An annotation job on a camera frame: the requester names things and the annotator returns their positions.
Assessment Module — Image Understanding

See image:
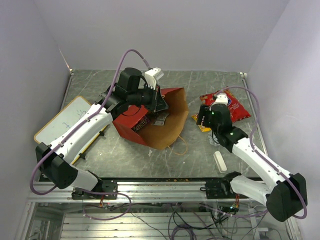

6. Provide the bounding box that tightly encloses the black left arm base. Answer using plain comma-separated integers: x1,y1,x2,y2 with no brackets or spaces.
71,178,118,200

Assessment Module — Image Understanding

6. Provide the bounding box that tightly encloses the silver foil snack packet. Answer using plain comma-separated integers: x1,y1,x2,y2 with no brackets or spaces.
153,112,169,126

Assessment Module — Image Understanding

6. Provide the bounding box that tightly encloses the white eraser block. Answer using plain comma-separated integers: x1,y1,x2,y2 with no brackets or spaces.
213,151,227,173

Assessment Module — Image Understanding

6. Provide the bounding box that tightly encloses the red brown paper bag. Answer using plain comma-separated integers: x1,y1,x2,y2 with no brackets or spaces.
112,87,189,150

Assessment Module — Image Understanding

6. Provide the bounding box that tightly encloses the red cookie snack bag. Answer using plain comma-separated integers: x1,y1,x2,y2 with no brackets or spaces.
199,90,251,123

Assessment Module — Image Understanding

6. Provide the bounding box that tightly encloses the clear plastic wrapper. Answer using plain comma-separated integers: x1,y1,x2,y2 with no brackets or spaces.
208,135,220,147

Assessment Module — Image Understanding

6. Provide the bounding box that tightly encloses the small whiteboard yellow frame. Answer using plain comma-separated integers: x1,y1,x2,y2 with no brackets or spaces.
34,96,113,165

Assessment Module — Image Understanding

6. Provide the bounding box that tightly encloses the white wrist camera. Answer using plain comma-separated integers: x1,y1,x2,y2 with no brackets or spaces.
210,93,228,108
144,67,164,90

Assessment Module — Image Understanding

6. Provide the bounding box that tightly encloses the aluminium frame rail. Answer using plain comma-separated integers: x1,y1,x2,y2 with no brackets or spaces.
27,179,291,203

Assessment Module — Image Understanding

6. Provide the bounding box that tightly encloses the yellow candy packet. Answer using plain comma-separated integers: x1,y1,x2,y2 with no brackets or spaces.
191,113,211,133

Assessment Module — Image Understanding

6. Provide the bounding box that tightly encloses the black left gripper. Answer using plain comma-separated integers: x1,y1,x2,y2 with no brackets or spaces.
128,82,169,113

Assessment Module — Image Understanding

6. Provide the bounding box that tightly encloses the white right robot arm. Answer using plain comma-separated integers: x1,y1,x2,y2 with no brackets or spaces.
196,103,308,222

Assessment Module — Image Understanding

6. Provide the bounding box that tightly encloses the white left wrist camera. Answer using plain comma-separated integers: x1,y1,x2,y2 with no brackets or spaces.
144,67,164,90

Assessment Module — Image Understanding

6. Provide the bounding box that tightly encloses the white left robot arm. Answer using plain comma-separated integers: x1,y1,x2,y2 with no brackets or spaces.
35,67,169,199

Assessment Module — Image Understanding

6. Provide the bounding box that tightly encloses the purple brown candy packet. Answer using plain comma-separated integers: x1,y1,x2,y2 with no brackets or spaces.
131,115,151,132

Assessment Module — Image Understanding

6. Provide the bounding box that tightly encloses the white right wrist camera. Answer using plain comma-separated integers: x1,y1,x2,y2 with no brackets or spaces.
210,93,228,108

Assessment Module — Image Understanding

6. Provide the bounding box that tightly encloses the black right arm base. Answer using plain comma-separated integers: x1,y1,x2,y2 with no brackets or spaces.
199,171,242,200

